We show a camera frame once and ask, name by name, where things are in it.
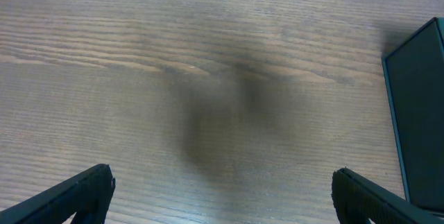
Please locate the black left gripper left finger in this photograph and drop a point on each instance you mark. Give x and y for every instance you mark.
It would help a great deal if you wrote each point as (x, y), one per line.
(85, 197)

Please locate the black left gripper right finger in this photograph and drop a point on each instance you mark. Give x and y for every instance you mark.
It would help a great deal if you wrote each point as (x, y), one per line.
(361, 201)

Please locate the dark green box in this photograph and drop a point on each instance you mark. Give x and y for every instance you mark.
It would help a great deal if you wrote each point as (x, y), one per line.
(413, 74)

